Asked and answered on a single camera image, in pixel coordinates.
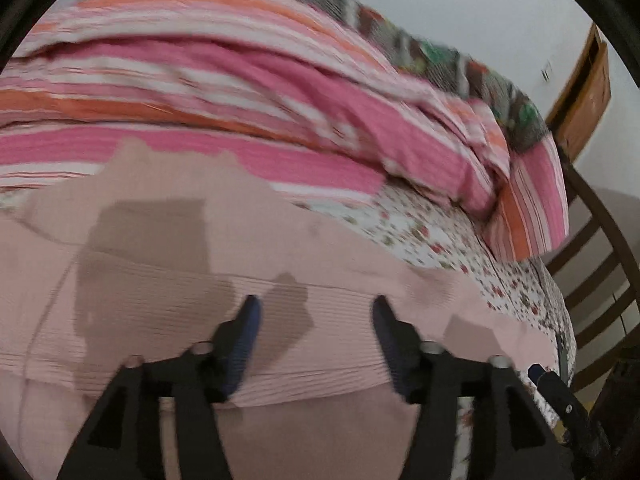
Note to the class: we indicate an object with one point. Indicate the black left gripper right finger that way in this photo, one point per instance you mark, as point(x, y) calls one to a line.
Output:
point(510, 438)

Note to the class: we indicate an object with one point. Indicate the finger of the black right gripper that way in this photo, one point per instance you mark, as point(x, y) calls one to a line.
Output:
point(560, 394)

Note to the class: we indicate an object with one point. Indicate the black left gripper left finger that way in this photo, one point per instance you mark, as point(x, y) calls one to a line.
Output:
point(120, 438)

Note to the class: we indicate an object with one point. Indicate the pink ribbed knit sweater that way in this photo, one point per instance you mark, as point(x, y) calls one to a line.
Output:
point(152, 253)

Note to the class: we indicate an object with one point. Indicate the dark wooden chair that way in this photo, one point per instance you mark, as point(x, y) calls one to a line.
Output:
point(601, 411)

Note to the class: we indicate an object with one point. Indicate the floral bed sheet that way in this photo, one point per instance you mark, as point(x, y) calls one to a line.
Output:
point(450, 249)

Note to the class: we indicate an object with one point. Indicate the pink striped quilt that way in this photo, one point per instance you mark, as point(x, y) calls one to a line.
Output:
point(278, 70)

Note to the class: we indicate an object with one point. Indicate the dark patterned blanket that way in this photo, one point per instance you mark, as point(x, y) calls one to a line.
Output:
point(445, 68)

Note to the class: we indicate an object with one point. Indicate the white wall switch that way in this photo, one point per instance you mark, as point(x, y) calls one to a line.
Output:
point(547, 71)

